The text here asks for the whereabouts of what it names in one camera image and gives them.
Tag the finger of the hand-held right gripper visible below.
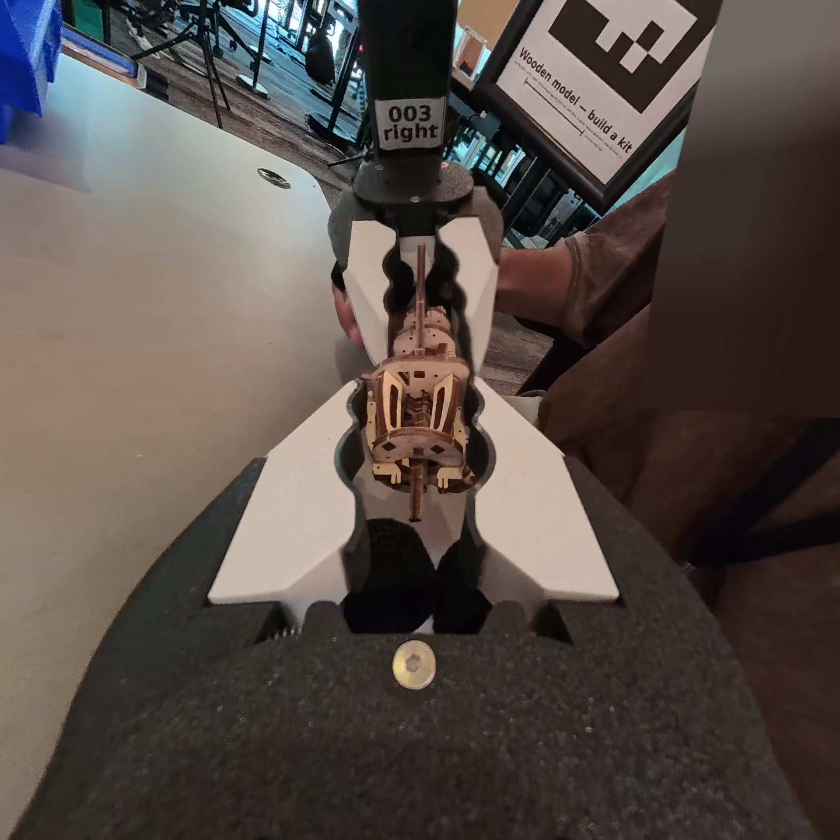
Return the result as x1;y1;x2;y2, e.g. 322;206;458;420
341;218;403;370
435;218;501;393

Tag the wooden model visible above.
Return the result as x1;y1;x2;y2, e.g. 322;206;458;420
361;243;481;524

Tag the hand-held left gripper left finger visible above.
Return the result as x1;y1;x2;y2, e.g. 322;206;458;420
207;379;435;634

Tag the person's right hand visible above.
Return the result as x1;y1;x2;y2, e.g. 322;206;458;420
331;283;367;350

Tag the black tripod stand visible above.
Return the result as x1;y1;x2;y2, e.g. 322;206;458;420
134;0;271;129

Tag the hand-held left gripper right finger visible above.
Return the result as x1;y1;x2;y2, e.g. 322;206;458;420
433;381;621;634

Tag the framed printed marker sign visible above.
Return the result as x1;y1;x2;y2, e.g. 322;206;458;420
471;0;724;212

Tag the person's right forearm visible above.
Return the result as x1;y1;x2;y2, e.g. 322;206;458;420
495;243;581;332

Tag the blue plastic bin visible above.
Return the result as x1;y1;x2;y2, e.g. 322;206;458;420
0;0;64;144

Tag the black lanyard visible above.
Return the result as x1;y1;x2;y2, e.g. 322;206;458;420
688;419;840;571

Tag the black floor stand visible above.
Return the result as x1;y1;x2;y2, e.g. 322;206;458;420
305;0;370;142

